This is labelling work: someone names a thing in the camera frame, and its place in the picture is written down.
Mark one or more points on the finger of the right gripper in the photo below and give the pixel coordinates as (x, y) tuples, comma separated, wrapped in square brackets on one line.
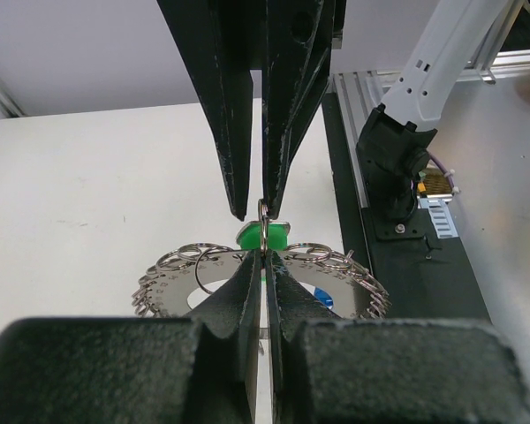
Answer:
[(210, 37), (298, 42)]

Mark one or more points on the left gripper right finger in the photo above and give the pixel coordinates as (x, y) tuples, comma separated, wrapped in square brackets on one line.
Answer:
[(327, 369)]

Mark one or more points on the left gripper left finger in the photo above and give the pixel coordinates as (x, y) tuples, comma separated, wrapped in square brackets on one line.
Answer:
[(197, 368)]

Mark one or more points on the green tag key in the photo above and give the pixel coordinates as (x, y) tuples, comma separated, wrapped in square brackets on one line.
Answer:
[(264, 233)]

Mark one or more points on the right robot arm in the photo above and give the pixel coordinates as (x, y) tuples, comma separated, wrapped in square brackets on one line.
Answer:
[(452, 35)]

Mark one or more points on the blue tag key on disc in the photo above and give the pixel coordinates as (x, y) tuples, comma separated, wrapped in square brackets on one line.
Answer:
[(323, 297)]

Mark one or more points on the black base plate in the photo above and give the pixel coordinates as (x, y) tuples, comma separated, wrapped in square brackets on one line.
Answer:
[(406, 265)]

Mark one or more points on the right white cable duct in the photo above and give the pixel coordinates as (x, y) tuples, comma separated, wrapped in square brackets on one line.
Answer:
[(440, 215)]

